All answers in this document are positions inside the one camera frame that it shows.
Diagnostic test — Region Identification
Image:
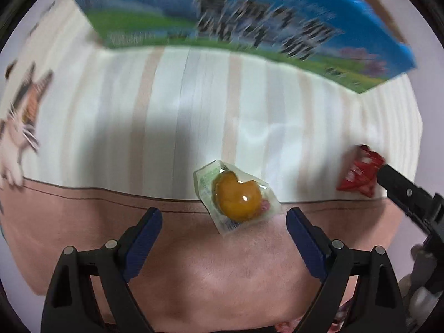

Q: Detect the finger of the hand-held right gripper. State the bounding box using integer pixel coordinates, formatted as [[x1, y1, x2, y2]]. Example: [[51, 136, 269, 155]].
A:
[[376, 164, 436, 223]]

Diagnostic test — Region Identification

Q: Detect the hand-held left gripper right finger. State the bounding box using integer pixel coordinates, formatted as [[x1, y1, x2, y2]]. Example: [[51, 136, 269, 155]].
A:
[[286, 207, 408, 333]]

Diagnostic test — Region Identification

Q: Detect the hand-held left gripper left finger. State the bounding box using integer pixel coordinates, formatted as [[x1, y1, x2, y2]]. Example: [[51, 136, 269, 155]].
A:
[[40, 207, 163, 333]]

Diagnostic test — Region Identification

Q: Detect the small red snack packet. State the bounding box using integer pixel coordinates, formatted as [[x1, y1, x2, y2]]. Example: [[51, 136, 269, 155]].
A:
[[336, 145, 386, 198]]

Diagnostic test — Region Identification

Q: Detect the orange jelly cup pack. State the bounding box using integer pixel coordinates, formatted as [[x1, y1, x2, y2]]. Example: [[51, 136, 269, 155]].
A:
[[193, 160, 280, 237]]

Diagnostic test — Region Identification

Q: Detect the person's right hand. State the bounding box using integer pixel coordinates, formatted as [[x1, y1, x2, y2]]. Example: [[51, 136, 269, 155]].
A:
[[399, 243, 440, 330]]

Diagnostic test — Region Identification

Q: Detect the pink patterned cloth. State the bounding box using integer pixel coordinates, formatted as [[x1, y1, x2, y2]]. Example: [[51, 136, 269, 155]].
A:
[[274, 302, 347, 333]]

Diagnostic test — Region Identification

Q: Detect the striped pink cat mat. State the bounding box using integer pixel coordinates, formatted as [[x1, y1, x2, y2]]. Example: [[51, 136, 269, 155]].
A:
[[0, 0, 425, 327]]

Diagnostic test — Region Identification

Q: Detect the blue green printed box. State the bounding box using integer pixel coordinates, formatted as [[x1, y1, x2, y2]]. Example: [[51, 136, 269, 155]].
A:
[[69, 0, 417, 94]]

